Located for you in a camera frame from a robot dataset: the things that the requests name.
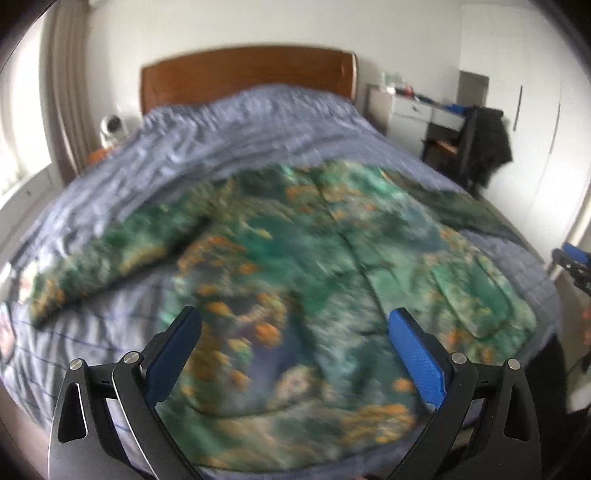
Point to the white round device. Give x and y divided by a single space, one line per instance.
112 129

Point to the dark jacket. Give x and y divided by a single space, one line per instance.
489 143

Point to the wooden chair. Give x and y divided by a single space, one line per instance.
445 147

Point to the green floral jacket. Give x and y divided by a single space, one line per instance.
295 258

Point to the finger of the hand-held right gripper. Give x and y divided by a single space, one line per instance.
577 267

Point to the beige curtain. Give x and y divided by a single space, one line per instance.
69 92

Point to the blue striped bed blanket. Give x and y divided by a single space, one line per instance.
258 134

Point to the wooden headboard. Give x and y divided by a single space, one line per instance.
240 74

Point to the wooden nightstand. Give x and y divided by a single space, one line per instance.
98 156

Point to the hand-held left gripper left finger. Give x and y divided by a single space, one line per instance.
178 344

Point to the white wardrobe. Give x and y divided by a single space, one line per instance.
545 115

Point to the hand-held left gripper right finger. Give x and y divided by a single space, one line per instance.
415 355

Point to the white desk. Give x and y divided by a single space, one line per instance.
411 110

